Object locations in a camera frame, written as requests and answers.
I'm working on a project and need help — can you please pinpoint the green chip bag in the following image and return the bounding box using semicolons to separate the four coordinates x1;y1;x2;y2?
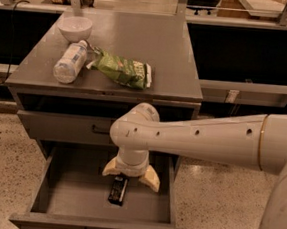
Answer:
86;47;152;90

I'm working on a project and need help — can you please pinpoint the black top drawer handle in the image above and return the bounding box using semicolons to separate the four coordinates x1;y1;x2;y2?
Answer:
91;124;110;135

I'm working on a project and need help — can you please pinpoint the grey drawer cabinet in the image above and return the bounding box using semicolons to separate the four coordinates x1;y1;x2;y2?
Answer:
8;9;202;155

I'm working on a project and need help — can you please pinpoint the grey open middle drawer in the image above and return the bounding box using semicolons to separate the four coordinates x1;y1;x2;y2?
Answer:
10;147;183;229

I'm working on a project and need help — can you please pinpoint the white ceramic bowl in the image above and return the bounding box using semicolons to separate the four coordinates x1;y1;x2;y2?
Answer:
58;16;93;43

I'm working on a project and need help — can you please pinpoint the clear plastic water bottle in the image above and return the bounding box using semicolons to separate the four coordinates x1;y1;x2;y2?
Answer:
53;40;87;84

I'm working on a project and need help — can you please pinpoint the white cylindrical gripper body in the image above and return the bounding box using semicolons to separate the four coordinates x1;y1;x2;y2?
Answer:
115;148;149;177

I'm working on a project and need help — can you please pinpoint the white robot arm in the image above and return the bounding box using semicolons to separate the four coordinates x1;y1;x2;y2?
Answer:
102;103;287;229

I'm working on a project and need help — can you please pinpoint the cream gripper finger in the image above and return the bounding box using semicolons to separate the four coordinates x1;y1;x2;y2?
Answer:
102;158;120;176
139;165;161;192

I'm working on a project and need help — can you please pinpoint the grey top drawer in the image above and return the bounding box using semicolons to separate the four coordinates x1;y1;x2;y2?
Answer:
14;93;198;155

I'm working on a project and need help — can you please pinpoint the black cable on left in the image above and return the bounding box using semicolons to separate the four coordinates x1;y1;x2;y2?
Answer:
0;0;32;135

